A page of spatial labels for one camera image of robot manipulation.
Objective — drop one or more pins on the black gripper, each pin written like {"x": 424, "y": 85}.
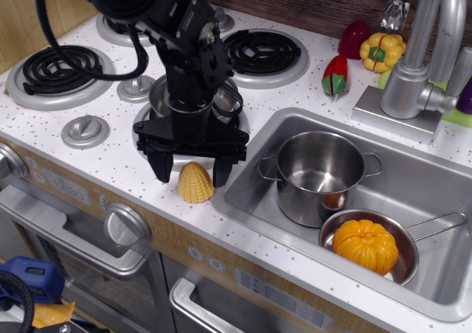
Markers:
{"x": 160, "y": 139}

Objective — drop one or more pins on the yellow toy corn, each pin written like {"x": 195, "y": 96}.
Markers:
{"x": 194, "y": 183}

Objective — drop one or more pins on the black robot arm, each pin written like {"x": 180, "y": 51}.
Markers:
{"x": 197, "y": 65}

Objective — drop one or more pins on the small steel pan on stove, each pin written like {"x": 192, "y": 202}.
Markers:
{"x": 227, "y": 102}

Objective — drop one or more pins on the silver stove knob middle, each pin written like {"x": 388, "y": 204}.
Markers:
{"x": 135, "y": 90}

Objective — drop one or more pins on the silver stove knob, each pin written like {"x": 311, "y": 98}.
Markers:
{"x": 225, "y": 21}
{"x": 135, "y": 90}
{"x": 85, "y": 132}

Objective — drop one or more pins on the silver stove knob front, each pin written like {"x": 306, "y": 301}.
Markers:
{"x": 85, "y": 132}

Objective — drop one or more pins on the silver stove knob back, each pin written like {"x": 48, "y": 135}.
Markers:
{"x": 225, "y": 21}

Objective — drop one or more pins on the front right black burner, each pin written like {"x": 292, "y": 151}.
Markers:
{"x": 180, "y": 161}

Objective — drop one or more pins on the black burner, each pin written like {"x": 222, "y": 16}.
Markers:
{"x": 44, "y": 82}
{"x": 266, "y": 58}
{"x": 106, "y": 32}
{"x": 180, "y": 161}

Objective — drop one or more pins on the silver oven dial knob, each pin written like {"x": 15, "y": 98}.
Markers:
{"x": 124, "y": 226}

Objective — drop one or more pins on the steel pot in sink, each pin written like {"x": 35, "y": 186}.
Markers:
{"x": 317, "y": 174}

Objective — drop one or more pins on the back right black burner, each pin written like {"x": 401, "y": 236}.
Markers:
{"x": 266, "y": 58}

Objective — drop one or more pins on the back left black burner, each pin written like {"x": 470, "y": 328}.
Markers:
{"x": 106, "y": 32}

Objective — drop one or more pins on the red toy chili pepper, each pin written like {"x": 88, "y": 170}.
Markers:
{"x": 335, "y": 77}

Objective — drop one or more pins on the front left black burner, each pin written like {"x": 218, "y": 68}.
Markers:
{"x": 44, "y": 82}

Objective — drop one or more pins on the silver left edge knob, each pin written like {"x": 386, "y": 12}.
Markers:
{"x": 11, "y": 163}

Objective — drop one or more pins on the blue clamp tool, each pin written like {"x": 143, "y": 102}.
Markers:
{"x": 43, "y": 278}

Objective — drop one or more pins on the orange toy pumpkin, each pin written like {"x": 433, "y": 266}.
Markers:
{"x": 368, "y": 244}

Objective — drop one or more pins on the yellow cloth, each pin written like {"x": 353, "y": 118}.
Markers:
{"x": 50, "y": 314}

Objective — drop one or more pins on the dark red toy pepper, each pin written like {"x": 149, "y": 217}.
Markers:
{"x": 352, "y": 38}

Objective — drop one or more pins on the yellow toy bell pepper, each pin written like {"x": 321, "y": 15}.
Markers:
{"x": 381, "y": 51}

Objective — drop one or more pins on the silver toy faucet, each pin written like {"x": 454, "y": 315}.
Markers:
{"x": 426, "y": 82}

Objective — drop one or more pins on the purple toy eggplant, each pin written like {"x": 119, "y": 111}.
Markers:
{"x": 464, "y": 103}

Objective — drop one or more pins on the silver dishwasher door handle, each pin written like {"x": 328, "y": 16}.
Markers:
{"x": 180, "y": 298}

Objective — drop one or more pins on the silver oven door handle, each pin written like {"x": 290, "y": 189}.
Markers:
{"x": 49, "y": 224}

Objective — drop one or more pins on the steel saucepan with handle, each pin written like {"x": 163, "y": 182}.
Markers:
{"x": 406, "y": 236}

